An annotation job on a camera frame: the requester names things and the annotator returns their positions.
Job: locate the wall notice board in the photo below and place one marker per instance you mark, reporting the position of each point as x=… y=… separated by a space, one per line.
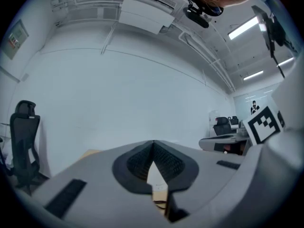
x=15 y=38

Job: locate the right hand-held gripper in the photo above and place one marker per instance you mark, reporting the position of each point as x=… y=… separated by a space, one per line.
x=261 y=125

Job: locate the ceiling light strip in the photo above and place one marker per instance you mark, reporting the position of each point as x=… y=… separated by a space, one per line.
x=253 y=75
x=243 y=28
x=286 y=62

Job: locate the white ceiling air conditioner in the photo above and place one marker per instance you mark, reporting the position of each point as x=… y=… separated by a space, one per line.
x=145 y=15

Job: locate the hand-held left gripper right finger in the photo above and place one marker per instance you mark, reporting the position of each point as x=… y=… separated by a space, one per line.
x=209 y=174

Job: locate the black head-mounted camera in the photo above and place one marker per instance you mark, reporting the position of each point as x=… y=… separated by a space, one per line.
x=197 y=18

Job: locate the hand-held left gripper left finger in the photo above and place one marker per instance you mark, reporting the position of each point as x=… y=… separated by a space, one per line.
x=95 y=193

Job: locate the black office chair with headrest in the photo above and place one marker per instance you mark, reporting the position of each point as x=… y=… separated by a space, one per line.
x=23 y=132

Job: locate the black mesh office chair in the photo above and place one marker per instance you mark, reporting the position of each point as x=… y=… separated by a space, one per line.
x=234 y=120
x=223 y=126

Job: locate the white desk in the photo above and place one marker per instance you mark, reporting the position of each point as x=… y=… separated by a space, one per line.
x=223 y=138

